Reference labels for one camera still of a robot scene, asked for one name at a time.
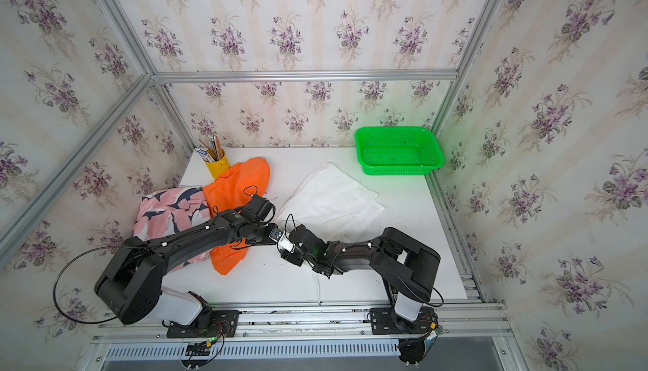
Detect white shorts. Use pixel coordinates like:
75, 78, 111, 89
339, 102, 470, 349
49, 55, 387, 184
275, 162, 386, 305

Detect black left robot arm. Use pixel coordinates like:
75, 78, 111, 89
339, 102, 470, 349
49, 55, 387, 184
94, 195, 280, 326

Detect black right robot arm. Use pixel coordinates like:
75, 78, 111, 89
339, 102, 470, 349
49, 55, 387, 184
278, 225, 441, 322

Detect orange cloth garment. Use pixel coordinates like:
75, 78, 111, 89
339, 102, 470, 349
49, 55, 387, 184
204, 157, 271, 276

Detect yellow pencil cup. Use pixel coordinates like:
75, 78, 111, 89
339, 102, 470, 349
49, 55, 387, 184
205, 153, 231, 180

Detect colored pencils bundle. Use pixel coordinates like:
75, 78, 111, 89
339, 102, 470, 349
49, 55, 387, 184
198, 134, 225, 162

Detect pink shark print garment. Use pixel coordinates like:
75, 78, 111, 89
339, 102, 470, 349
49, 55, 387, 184
133, 187, 210, 241

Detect green plastic basket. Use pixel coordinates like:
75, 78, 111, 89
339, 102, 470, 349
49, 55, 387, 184
354, 126, 446, 176

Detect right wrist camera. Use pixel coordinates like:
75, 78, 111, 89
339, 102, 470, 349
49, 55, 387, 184
269, 228, 295, 254

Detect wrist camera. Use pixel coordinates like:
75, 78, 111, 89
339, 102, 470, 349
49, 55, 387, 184
241, 195, 276, 224
269, 228, 295, 254

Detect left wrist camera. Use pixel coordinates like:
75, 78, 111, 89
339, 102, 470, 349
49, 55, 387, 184
241, 195, 276, 224

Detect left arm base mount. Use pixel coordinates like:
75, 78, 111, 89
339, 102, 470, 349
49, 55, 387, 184
166, 293, 241, 339

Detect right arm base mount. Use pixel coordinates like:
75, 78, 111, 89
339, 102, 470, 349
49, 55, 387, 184
367, 305, 447, 336

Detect aluminium rail frame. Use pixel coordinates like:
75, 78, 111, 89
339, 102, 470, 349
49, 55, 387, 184
80, 303, 529, 370

